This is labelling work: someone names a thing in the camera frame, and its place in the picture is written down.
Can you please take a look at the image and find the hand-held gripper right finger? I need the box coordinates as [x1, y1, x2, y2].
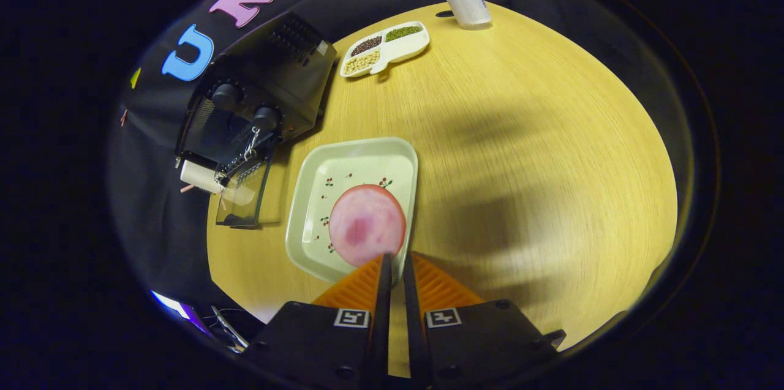
[402, 251, 567, 389]

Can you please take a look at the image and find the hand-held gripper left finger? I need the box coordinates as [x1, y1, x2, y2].
[245, 253, 393, 388]

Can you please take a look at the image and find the pink ham slice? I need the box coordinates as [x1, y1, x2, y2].
[328, 184, 407, 268]

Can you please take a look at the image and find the white square plate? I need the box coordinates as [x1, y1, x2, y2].
[285, 137, 420, 283]

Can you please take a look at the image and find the black toaster oven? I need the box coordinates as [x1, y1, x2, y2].
[175, 10, 337, 230]

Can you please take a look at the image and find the white pop-up toaster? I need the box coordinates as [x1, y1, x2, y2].
[179, 159, 255, 207]

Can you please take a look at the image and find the white divided dish with beans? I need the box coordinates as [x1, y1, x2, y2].
[340, 21, 431, 79]

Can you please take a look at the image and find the thin grey cable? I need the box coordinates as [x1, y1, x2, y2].
[211, 306, 249, 351]

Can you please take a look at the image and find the white pull string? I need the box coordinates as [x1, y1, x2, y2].
[244, 127, 262, 162]

